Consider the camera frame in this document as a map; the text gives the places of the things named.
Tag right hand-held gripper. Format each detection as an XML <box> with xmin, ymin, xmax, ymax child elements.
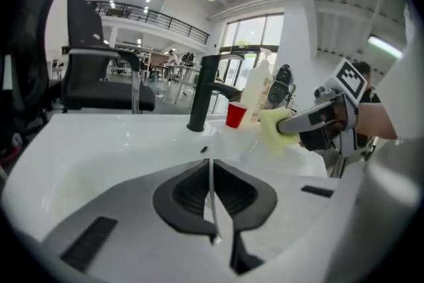
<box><xmin>276</xmin><ymin>58</ymin><xmax>377</xmax><ymax>163</ymax></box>

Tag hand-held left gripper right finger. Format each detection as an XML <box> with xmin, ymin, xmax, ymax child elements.
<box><xmin>213</xmin><ymin>158</ymin><xmax>342</xmax><ymax>272</ymax></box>

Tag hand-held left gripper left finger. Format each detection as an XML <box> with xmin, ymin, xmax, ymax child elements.
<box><xmin>41</xmin><ymin>158</ymin><xmax>233</xmax><ymax>283</ymax></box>

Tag yellow cleaning cloth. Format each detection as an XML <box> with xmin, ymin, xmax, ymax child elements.
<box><xmin>259</xmin><ymin>106</ymin><xmax>299</xmax><ymax>156</ymax></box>

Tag person's right forearm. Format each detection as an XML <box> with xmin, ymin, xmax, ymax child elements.
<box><xmin>356</xmin><ymin>101</ymin><xmax>398</xmax><ymax>141</ymax></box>

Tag person's right hand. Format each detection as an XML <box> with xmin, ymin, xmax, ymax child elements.
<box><xmin>326</xmin><ymin>102</ymin><xmax>348</xmax><ymax>133</ymax></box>

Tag grey black appliance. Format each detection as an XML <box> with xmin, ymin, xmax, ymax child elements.
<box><xmin>266</xmin><ymin>64</ymin><xmax>295</xmax><ymax>110</ymax></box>

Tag pump soap bottle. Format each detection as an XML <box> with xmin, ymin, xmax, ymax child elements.
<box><xmin>241</xmin><ymin>48</ymin><xmax>276</xmax><ymax>123</ymax></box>

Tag white ceramic sink basin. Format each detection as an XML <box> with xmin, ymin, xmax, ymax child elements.
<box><xmin>1</xmin><ymin>112</ymin><xmax>335</xmax><ymax>243</ymax></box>

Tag red plastic cup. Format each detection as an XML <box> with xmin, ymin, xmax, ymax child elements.
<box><xmin>225</xmin><ymin>101</ymin><xmax>248</xmax><ymax>129</ymax></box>

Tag black faucet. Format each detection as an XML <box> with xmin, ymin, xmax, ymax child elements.
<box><xmin>186</xmin><ymin>54</ymin><xmax>246</xmax><ymax>133</ymax></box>

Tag person's white rabbit-print shirt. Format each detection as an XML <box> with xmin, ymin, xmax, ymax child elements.
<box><xmin>376</xmin><ymin>6</ymin><xmax>424</xmax><ymax>143</ymax></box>

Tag glass entrance doors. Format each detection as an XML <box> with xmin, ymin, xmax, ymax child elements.
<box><xmin>218</xmin><ymin>13</ymin><xmax>285</xmax><ymax>90</ymax></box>

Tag tube ceiling light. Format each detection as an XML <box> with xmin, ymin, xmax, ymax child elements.
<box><xmin>367</xmin><ymin>35</ymin><xmax>403</xmax><ymax>59</ymax></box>

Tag black mesh chrome-leg chair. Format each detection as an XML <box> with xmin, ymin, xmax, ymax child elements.
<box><xmin>62</xmin><ymin>0</ymin><xmax>156</xmax><ymax>114</ymax></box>

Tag white wooden table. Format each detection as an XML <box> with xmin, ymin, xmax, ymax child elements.
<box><xmin>164</xmin><ymin>63</ymin><xmax>199</xmax><ymax>103</ymax></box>

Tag black balcony railing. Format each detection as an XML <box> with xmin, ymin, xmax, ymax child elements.
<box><xmin>87</xmin><ymin>0</ymin><xmax>211</xmax><ymax>46</ymax></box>

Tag black high-back office chair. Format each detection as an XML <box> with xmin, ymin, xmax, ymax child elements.
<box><xmin>0</xmin><ymin>0</ymin><xmax>64</xmax><ymax>143</ymax></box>

